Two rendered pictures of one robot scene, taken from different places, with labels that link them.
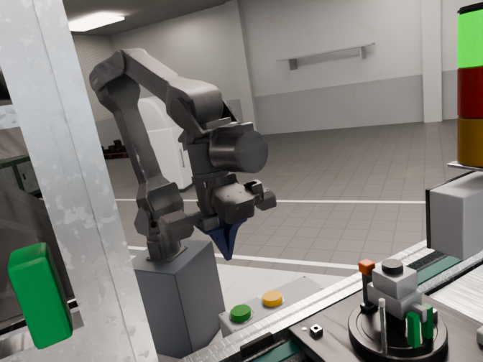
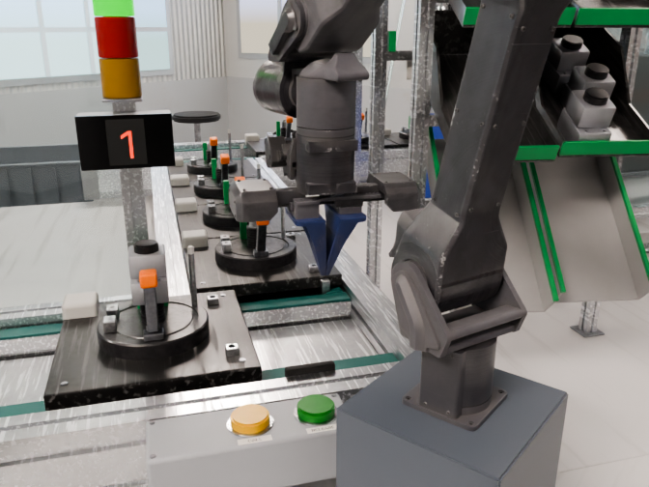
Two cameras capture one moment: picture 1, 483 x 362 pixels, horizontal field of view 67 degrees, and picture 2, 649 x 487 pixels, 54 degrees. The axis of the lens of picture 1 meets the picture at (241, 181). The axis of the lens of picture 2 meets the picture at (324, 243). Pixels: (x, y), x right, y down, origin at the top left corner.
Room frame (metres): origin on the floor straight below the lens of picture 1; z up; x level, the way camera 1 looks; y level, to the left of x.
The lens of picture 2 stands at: (1.17, 0.15, 1.35)
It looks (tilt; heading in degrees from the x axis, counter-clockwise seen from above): 19 degrees down; 190
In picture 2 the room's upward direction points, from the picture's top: straight up
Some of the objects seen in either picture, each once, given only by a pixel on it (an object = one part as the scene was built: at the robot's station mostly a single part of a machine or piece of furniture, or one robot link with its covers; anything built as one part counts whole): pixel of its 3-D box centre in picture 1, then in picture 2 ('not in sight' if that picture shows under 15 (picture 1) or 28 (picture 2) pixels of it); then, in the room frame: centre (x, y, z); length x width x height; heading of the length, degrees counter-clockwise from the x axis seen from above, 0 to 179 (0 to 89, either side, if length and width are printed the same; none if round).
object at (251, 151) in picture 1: (222, 131); (301, 61); (0.53, 0.02, 1.32); 0.12 x 0.08 x 0.11; 42
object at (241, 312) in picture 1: (241, 314); (316, 412); (0.60, 0.04, 0.96); 0.04 x 0.04 x 0.02
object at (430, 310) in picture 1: (427, 321); not in sight; (0.44, -0.23, 1.01); 0.01 x 0.01 x 0.05; 25
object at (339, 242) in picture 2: (214, 244); (341, 242); (0.55, 0.06, 1.14); 0.06 x 0.04 x 0.07; 25
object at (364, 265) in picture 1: (371, 285); (150, 299); (0.51, -0.18, 1.04); 0.04 x 0.02 x 0.08; 25
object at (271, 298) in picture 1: (272, 299); (250, 421); (0.63, -0.02, 0.96); 0.04 x 0.04 x 0.02
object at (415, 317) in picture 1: (413, 329); not in sight; (0.43, -0.20, 1.01); 0.01 x 0.01 x 0.05; 25
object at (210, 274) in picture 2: not in sight; (255, 233); (0.17, -0.15, 1.01); 0.24 x 0.24 x 0.13; 25
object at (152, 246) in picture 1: (163, 240); (458, 365); (0.70, 0.18, 1.09); 0.07 x 0.07 x 0.06; 62
